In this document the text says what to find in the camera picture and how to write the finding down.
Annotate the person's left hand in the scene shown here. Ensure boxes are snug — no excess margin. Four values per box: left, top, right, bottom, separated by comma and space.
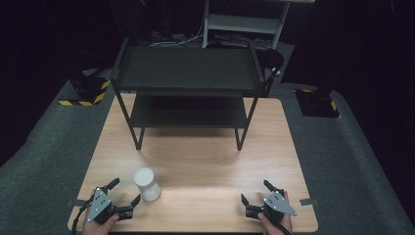
81, 207, 120, 235

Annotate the black cable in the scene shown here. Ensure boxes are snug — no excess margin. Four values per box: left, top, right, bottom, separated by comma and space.
266, 211, 294, 235
70, 195, 96, 235

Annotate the white plastic jar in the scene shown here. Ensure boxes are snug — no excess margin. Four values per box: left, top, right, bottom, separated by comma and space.
133, 167, 162, 202

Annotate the person's right hand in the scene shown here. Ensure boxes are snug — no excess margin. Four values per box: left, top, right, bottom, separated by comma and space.
256, 191, 294, 235

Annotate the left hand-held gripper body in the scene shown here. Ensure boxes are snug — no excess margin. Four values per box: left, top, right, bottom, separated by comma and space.
86, 186, 134, 225

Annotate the black round chair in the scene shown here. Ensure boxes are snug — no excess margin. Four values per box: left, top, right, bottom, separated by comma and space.
251, 47, 285, 98

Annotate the black yellow striped stand base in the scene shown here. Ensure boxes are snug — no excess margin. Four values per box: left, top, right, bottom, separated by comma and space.
58, 71, 112, 108
294, 88, 342, 119

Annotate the white cables bundle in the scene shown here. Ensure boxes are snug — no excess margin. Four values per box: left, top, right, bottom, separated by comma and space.
148, 18, 206, 48

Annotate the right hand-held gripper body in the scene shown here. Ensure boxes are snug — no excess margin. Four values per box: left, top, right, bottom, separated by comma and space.
245, 188, 299, 223

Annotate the white metal rack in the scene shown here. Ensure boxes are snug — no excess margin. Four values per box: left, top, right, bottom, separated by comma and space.
201, 0, 316, 50

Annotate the black two-tier metal shelf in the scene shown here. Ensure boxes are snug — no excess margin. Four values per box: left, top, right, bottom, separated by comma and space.
109, 36, 266, 152

